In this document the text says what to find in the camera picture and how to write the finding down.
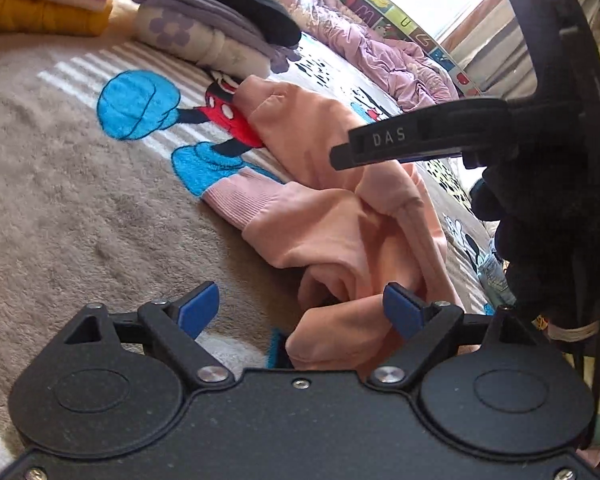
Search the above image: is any pink child sweatshirt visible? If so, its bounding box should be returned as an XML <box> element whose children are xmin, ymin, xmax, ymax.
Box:
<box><xmin>202</xmin><ymin>76</ymin><xmax>460</xmax><ymax>375</ymax></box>

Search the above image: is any grey curtain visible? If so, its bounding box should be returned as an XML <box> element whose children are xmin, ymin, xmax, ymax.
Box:
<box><xmin>451</xmin><ymin>0</ymin><xmax>600</xmax><ymax>98</ymax></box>

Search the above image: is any colourful alphabet headboard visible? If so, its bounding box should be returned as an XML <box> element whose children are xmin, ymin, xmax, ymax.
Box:
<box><xmin>339</xmin><ymin>0</ymin><xmax>482</xmax><ymax>96</ymax></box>

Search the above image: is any purple floral duvet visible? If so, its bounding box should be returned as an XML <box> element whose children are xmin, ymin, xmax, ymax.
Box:
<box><xmin>276</xmin><ymin>0</ymin><xmax>458</xmax><ymax>112</ymax></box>

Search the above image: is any grey Mickey Mouse blanket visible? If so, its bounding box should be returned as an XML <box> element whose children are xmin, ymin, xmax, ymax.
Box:
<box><xmin>0</xmin><ymin>0</ymin><xmax>516</xmax><ymax>476</ymax></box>

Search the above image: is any black folded garment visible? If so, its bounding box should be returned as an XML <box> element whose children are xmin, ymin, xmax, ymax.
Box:
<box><xmin>216</xmin><ymin>0</ymin><xmax>301</xmax><ymax>48</ymax></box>

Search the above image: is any cream flower print garment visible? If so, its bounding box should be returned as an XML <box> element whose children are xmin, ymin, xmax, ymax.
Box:
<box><xmin>134</xmin><ymin>6</ymin><xmax>271</xmax><ymax>79</ymax></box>

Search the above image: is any grey purple folded garment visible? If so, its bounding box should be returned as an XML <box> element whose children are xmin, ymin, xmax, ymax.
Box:
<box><xmin>132</xmin><ymin>0</ymin><xmax>300</xmax><ymax>74</ymax></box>

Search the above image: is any mustard yellow folded garment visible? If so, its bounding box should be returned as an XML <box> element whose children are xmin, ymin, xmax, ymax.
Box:
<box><xmin>0</xmin><ymin>0</ymin><xmax>112</xmax><ymax>37</ymax></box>

